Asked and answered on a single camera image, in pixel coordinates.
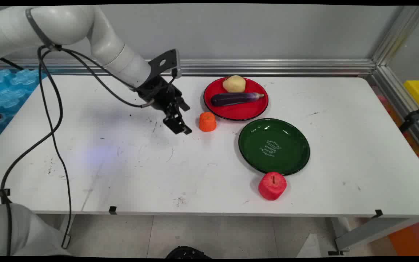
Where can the upright aluminium frame post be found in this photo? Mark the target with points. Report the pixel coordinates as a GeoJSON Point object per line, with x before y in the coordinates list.
{"type": "Point", "coordinates": [398, 34]}

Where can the black round floor object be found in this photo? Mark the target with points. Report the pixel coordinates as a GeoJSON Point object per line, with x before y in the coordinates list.
{"type": "Point", "coordinates": [187, 253]}

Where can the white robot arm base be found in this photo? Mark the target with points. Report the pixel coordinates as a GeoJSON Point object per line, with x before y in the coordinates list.
{"type": "Point", "coordinates": [16, 233]}

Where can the side aluminium frame rail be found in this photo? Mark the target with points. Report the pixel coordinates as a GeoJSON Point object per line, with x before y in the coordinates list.
{"type": "Point", "coordinates": [402, 109]}

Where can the horizontal aluminium frame rail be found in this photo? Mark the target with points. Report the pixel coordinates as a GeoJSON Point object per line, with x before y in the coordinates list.
{"type": "Point", "coordinates": [267, 67]}

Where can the purple toy eggplant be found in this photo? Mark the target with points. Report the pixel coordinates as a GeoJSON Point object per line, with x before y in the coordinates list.
{"type": "Point", "coordinates": [235, 98]}

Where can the black tape marker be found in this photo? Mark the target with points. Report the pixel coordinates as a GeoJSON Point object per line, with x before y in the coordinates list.
{"type": "Point", "coordinates": [378, 213]}
{"type": "Point", "coordinates": [112, 210]}

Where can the blue foam mat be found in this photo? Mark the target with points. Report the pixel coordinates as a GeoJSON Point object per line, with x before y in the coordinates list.
{"type": "Point", "coordinates": [9, 91]}

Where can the grey table leg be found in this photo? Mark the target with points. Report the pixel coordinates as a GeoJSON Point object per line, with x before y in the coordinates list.
{"type": "Point", "coordinates": [373, 233]}

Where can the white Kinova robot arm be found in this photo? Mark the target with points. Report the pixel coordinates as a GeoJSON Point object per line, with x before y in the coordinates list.
{"type": "Point", "coordinates": [67, 25]}

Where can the red round plate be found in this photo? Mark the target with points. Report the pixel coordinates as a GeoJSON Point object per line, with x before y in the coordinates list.
{"type": "Point", "coordinates": [236, 109]}

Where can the orange toy carrot piece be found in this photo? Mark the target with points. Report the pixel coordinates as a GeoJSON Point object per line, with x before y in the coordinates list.
{"type": "Point", "coordinates": [207, 122]}

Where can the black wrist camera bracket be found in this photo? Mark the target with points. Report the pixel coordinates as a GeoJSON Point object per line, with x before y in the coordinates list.
{"type": "Point", "coordinates": [164, 62]}

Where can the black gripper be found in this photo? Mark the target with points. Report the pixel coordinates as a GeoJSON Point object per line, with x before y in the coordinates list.
{"type": "Point", "coordinates": [158, 91]}

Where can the red toy apple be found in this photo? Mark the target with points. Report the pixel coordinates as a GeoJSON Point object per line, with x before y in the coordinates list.
{"type": "Point", "coordinates": [272, 186]}

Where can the orange cabinet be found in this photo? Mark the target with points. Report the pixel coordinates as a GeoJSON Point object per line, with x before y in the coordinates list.
{"type": "Point", "coordinates": [413, 238]}

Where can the black clamp stand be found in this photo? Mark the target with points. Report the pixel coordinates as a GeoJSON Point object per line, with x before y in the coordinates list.
{"type": "Point", "coordinates": [413, 117]}

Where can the beige toy potato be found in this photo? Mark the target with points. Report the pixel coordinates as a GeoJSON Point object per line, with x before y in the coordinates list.
{"type": "Point", "coordinates": [234, 84]}

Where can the green round plate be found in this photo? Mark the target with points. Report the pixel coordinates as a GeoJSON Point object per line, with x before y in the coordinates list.
{"type": "Point", "coordinates": [273, 147]}

